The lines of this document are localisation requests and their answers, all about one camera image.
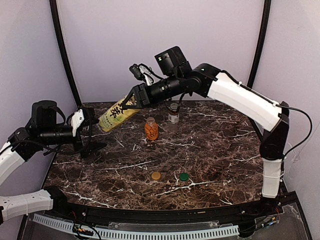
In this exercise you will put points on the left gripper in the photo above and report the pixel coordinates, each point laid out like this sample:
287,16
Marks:
78,141

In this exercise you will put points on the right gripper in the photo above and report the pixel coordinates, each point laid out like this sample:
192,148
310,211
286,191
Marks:
144,95

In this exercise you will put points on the yellow tea bottle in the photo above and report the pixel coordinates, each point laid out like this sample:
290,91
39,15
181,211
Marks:
115,116

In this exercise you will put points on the orange juice bottle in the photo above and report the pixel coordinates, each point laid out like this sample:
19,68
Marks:
151,129

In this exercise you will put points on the brown drink bottle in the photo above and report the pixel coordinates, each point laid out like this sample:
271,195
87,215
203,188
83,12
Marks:
173,117

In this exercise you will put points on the gold bottle cap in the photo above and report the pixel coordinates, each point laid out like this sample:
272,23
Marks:
156,176

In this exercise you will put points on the green bottle cap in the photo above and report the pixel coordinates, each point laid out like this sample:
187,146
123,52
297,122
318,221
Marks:
183,176

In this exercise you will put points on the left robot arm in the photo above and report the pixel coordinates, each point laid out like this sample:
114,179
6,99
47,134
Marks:
47,129

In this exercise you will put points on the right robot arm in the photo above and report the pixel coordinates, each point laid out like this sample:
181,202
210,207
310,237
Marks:
219,85

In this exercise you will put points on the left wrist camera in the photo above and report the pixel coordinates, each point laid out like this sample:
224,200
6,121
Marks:
78,120

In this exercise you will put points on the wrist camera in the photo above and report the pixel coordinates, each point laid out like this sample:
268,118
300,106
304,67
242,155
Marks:
78,120
142,73

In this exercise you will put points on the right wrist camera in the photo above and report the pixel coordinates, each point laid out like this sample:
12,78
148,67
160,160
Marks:
142,73

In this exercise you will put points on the black front rail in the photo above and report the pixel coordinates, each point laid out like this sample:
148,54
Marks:
239,213

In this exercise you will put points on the left black frame post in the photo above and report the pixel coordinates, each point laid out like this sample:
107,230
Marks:
63,51

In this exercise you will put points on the black frame post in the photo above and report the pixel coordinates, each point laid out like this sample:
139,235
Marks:
260,43
63,51

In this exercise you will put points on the right black frame post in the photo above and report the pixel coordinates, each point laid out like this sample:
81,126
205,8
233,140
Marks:
260,43

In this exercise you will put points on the white slotted cable duct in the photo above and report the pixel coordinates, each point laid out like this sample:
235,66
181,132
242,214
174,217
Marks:
130,231

